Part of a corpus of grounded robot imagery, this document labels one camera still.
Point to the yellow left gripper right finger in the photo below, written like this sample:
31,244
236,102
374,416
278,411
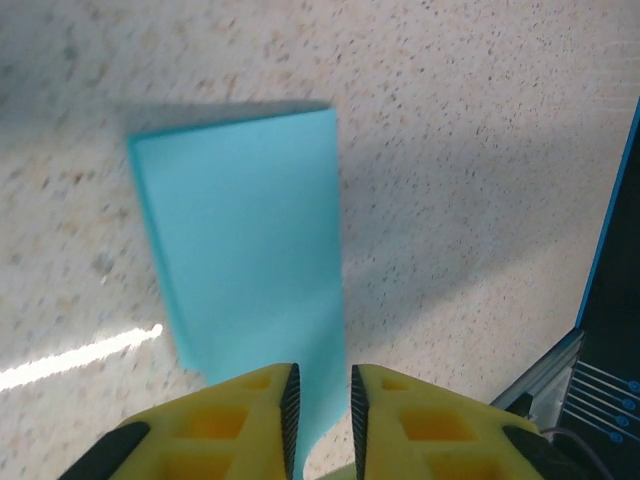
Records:
435,435

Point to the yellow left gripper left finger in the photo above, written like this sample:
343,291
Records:
220,435

